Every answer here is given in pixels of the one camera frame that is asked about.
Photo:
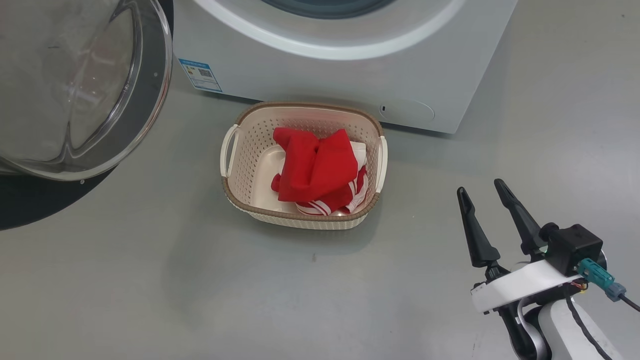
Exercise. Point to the blue energy label sticker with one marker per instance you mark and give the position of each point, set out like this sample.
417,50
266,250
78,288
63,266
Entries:
200,75

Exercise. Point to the white washing machine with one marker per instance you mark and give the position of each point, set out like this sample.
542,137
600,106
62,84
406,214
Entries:
300,75

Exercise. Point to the plain red shirt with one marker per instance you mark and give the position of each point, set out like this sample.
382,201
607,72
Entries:
315,165

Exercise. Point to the cream perforated laundry basket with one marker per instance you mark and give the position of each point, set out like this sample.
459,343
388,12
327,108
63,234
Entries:
250,145

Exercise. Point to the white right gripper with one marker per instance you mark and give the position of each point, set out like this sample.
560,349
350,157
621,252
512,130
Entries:
520,282

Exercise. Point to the black round glass washer door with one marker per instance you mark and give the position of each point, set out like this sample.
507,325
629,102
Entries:
75,90

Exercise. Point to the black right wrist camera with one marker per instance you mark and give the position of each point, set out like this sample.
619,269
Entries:
575,247

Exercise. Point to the oval drain filter cover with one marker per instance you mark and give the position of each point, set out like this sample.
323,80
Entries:
407,111

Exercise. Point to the red garment with white stripes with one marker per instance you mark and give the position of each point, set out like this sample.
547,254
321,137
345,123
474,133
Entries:
357,192

